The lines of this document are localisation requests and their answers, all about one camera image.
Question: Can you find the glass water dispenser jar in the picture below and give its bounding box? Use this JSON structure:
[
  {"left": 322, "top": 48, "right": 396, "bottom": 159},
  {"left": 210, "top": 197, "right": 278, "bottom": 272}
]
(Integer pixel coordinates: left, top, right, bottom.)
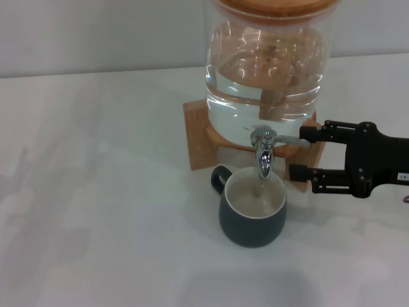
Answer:
[{"left": 204, "top": 0, "right": 339, "bottom": 152}]

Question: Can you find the round wooden jar lid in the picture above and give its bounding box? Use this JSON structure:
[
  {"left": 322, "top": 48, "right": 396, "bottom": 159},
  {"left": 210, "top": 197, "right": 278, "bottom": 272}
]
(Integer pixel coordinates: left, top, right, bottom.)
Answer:
[{"left": 219, "top": 0, "right": 336, "bottom": 24}]

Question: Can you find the black ceramic cup white inside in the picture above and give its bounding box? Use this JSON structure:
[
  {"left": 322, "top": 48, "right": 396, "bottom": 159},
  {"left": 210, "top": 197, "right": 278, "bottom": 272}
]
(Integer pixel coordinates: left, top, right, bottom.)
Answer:
[{"left": 210, "top": 165, "right": 288, "bottom": 249}]

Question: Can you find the chrome faucet with lever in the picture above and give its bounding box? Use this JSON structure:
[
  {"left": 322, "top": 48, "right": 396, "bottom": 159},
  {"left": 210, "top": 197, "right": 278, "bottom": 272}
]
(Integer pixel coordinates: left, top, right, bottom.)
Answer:
[{"left": 250, "top": 125, "right": 308, "bottom": 180}]

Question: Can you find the wooden dispenser stand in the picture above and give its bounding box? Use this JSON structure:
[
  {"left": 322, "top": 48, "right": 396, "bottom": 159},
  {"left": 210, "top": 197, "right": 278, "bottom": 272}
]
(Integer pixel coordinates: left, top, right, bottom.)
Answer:
[{"left": 183, "top": 98, "right": 327, "bottom": 194}]

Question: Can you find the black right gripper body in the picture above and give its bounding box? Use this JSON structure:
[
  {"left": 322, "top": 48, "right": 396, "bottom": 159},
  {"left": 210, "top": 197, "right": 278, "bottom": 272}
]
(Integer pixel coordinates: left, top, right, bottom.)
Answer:
[{"left": 344, "top": 121, "right": 409, "bottom": 199}]

